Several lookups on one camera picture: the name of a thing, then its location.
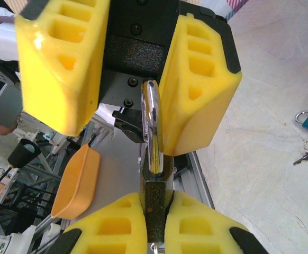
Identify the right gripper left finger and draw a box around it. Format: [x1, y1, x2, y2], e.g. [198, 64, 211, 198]
[44, 192, 147, 254]

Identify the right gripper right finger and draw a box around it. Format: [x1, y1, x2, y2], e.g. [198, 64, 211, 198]
[162, 190, 270, 254]

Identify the black padlock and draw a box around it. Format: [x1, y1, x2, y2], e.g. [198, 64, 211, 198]
[140, 79, 176, 246]

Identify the orange plastic container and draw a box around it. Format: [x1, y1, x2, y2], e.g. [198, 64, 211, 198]
[50, 144, 101, 220]

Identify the person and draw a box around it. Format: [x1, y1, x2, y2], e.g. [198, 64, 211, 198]
[0, 119, 19, 136]

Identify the grey metal rack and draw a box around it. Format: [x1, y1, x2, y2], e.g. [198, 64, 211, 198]
[0, 137, 65, 231]

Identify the black cone lamp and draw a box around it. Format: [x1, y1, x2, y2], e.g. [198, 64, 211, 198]
[7, 139, 41, 169]

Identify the white plastic housing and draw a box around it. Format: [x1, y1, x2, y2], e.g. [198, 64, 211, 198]
[0, 223, 65, 254]

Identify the aluminium mounting rail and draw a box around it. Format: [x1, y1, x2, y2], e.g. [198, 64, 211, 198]
[174, 152, 215, 210]

